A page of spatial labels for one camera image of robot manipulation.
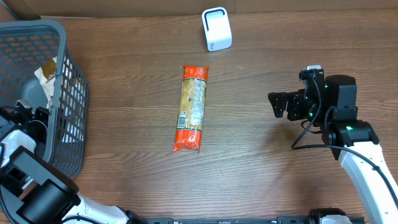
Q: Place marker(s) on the beige snack bag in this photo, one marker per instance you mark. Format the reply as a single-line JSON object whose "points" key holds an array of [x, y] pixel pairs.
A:
{"points": [[46, 77]]}

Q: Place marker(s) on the grey plastic mesh basket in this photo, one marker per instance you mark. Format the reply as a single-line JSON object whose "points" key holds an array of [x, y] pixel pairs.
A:
{"points": [[26, 46]]}

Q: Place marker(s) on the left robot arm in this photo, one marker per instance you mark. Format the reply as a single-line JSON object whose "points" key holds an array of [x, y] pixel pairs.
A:
{"points": [[33, 191]]}

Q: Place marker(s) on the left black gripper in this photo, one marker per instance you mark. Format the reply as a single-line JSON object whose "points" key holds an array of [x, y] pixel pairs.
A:
{"points": [[23, 111]]}

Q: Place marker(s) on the orange spaghetti pasta package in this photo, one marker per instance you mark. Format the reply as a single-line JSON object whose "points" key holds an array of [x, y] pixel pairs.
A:
{"points": [[191, 109]]}

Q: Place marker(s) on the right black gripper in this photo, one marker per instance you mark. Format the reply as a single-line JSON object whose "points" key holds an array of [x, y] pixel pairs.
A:
{"points": [[296, 106]]}

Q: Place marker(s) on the white barcode scanner stand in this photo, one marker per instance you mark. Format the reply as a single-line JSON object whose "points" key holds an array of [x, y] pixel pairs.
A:
{"points": [[217, 29]]}

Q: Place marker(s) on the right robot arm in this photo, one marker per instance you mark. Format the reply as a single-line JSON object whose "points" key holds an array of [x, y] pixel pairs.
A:
{"points": [[329, 104]]}

